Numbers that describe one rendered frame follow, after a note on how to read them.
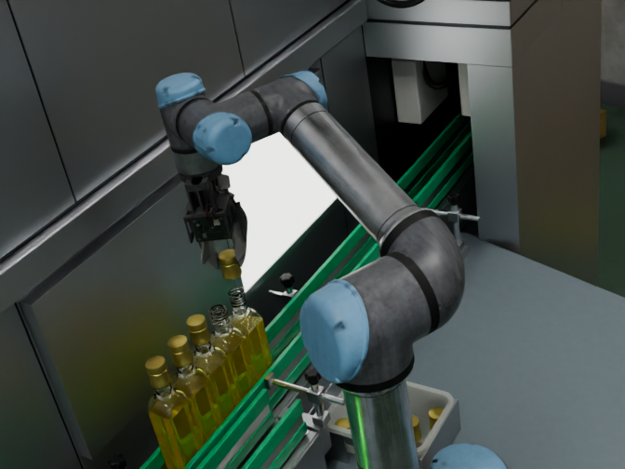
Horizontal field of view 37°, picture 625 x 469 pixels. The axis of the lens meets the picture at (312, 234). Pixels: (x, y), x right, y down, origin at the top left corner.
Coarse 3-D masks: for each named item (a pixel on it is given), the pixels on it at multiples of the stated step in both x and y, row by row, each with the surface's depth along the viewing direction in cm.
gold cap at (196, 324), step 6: (192, 318) 160; (198, 318) 159; (204, 318) 159; (192, 324) 158; (198, 324) 158; (204, 324) 159; (192, 330) 159; (198, 330) 159; (204, 330) 159; (192, 336) 160; (198, 336) 159; (204, 336) 160; (210, 336) 161; (192, 342) 161; (198, 342) 160; (204, 342) 160
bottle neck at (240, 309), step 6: (234, 288) 169; (240, 288) 169; (228, 294) 168; (234, 294) 167; (240, 294) 167; (234, 300) 168; (240, 300) 168; (234, 306) 168; (240, 306) 168; (246, 306) 170; (234, 312) 169; (240, 312) 169; (246, 312) 170
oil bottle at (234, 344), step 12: (216, 336) 166; (228, 336) 166; (240, 336) 167; (228, 348) 165; (240, 348) 168; (240, 360) 168; (240, 372) 169; (252, 372) 172; (240, 384) 170; (252, 384) 173; (240, 396) 171
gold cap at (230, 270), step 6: (222, 252) 163; (228, 252) 163; (222, 258) 162; (228, 258) 161; (234, 258) 162; (222, 264) 162; (228, 264) 162; (234, 264) 162; (222, 270) 163; (228, 270) 162; (234, 270) 162; (240, 270) 164; (228, 276) 163; (234, 276) 163
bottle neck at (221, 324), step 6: (216, 306) 165; (222, 306) 165; (210, 312) 164; (216, 312) 166; (222, 312) 163; (210, 318) 165; (216, 318) 163; (222, 318) 164; (228, 318) 165; (216, 324) 164; (222, 324) 164; (228, 324) 166; (216, 330) 166; (222, 330) 165; (228, 330) 166
